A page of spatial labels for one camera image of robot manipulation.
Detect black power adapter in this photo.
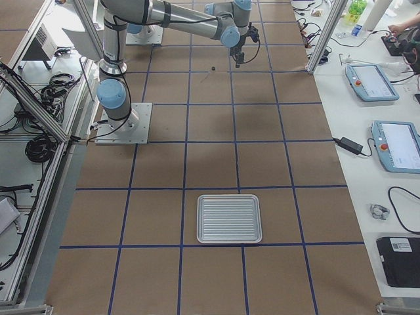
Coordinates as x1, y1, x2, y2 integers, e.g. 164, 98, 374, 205
333, 137, 363, 155

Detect aluminium frame post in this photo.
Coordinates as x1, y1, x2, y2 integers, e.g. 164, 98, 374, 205
306, 0, 347, 74

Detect upper blue teach pendant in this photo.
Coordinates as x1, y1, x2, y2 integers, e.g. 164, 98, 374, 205
345, 64, 400, 102

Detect green plastic bottle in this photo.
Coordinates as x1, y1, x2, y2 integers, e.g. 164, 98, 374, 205
344, 0, 367, 26

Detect silver ribbed metal tray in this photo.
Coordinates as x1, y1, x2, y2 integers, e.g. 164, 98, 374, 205
196, 194, 263, 244

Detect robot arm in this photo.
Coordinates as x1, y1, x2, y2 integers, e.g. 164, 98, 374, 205
126, 1, 261, 68
97, 1, 170, 122

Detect black laptop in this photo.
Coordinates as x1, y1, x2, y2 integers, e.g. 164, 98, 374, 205
376, 237, 419, 288

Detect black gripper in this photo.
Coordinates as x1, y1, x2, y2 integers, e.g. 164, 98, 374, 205
230, 22, 259, 68

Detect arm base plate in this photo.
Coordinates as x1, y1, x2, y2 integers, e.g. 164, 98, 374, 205
126, 24, 163, 46
94, 102, 152, 145

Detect lower blue teach pendant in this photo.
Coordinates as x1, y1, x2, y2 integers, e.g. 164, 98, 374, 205
371, 121, 419, 174

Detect blue teach pendant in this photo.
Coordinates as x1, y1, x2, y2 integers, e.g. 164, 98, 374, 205
345, 64, 400, 102
371, 121, 419, 174

